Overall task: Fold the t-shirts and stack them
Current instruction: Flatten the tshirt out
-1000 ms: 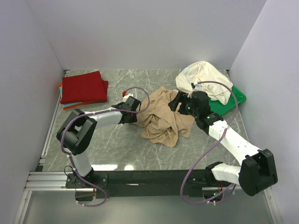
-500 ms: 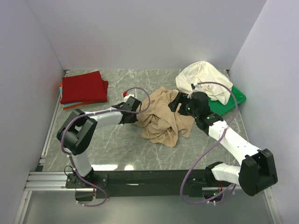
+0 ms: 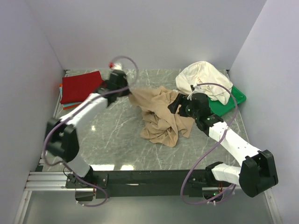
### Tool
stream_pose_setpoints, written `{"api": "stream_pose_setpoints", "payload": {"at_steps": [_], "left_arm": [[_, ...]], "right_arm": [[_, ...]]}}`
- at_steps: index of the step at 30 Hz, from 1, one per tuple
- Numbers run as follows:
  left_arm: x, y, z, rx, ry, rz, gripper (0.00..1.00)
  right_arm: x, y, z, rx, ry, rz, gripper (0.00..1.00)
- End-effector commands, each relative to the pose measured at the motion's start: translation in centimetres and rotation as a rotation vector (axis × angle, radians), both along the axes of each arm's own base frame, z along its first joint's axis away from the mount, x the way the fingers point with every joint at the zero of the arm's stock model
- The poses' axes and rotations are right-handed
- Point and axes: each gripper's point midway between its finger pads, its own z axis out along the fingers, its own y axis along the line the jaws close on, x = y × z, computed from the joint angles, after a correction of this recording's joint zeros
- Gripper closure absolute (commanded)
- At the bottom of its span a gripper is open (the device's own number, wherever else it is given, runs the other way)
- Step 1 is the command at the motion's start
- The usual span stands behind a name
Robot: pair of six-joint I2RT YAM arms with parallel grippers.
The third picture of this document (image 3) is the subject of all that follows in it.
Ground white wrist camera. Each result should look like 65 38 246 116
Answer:
187 85 203 100
109 62 123 70

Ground purple cable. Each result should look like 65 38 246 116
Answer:
43 55 140 208
181 82 239 205

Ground black base beam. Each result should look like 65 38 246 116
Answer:
65 169 233 202

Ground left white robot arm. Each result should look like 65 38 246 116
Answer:
43 68 130 184

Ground beige t shirt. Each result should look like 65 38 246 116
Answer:
128 86 194 147

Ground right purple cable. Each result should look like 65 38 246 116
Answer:
181 82 239 205

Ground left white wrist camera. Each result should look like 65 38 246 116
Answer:
109 62 123 70

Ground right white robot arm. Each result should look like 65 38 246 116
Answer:
168 93 278 197

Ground green plastic tray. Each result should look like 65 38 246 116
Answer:
207 85 247 116

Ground folded orange t shirt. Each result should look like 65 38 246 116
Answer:
58 83 81 110

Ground folded light blue t shirt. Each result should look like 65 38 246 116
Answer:
58 85 80 109

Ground folded red t shirt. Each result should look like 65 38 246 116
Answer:
60 71 103 104

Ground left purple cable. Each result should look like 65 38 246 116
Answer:
43 55 140 208

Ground white t shirt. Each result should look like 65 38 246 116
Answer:
175 61 233 105

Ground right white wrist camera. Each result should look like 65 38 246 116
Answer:
187 85 203 100

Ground aluminium frame rail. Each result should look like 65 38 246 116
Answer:
13 169 283 224

